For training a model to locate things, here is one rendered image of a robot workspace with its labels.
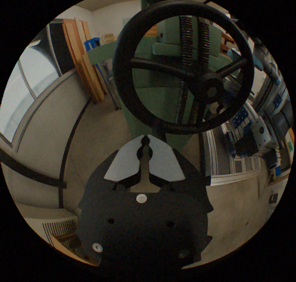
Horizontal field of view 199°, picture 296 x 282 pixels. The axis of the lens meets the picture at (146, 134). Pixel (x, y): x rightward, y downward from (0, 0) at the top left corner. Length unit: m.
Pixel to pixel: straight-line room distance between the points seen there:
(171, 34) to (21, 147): 1.28
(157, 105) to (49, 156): 1.30
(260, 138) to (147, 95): 0.57
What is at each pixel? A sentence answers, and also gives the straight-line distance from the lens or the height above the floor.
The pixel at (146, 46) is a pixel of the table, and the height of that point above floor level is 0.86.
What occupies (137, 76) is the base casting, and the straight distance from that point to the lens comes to 0.32.
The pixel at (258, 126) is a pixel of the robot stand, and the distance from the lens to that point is 0.54.
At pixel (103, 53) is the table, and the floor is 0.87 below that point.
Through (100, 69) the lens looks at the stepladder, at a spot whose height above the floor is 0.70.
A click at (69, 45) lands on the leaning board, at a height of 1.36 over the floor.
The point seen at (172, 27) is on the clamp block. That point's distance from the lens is 0.22.
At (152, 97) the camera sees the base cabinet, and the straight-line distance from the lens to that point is 0.36.
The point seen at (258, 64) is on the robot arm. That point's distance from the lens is 0.56.
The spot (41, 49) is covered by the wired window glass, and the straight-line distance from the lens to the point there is 1.76.
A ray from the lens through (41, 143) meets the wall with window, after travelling 1.27.
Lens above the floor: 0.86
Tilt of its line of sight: 57 degrees down
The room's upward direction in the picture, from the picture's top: 5 degrees counter-clockwise
